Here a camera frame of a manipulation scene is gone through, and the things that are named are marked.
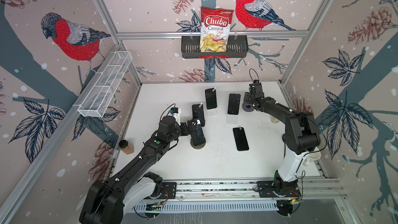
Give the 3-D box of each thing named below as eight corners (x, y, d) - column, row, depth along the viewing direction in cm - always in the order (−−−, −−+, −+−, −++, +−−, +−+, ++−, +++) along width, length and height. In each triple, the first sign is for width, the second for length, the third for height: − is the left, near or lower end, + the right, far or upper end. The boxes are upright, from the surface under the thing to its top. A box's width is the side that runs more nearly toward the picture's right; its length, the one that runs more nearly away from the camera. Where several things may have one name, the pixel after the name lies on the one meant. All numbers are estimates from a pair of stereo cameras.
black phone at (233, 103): (227, 117, 102) (230, 102, 89) (226, 108, 107) (229, 93, 94) (236, 117, 102) (241, 102, 89) (235, 108, 107) (239, 93, 94)
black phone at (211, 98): (207, 112, 105) (207, 96, 92) (205, 104, 109) (205, 89, 97) (216, 110, 106) (218, 94, 93) (214, 102, 110) (215, 87, 98)
